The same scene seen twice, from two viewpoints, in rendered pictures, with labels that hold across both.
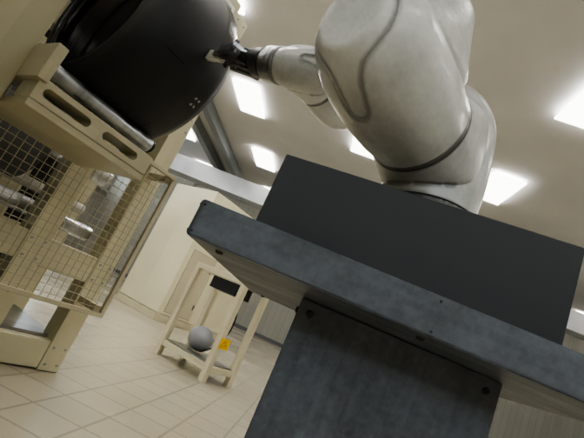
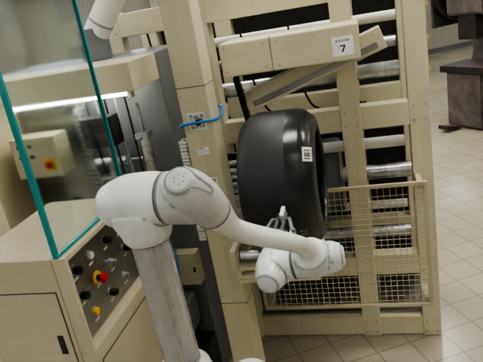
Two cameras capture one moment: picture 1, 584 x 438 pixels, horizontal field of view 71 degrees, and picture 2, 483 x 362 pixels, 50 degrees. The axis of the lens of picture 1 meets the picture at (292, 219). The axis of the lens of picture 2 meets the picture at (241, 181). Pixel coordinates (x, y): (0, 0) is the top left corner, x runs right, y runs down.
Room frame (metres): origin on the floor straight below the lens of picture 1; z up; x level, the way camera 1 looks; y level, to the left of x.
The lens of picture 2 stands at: (0.28, -1.28, 1.95)
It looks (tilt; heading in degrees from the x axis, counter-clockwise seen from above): 19 degrees down; 70
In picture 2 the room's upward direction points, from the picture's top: 10 degrees counter-clockwise
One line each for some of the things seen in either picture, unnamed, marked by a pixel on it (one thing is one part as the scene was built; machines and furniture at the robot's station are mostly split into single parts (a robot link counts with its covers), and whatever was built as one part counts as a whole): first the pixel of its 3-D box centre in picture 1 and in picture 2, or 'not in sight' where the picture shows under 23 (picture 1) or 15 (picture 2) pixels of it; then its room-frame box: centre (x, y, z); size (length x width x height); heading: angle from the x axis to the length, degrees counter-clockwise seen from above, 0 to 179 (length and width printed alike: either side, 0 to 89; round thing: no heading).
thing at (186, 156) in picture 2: not in sight; (195, 190); (0.85, 0.86, 1.19); 0.05 x 0.04 x 0.48; 54
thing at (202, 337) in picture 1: (213, 321); not in sight; (3.52, 0.24, 0.40); 0.60 x 0.35 x 0.80; 51
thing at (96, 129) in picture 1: (90, 129); (278, 266); (1.08, 0.59, 0.83); 0.36 x 0.09 x 0.06; 144
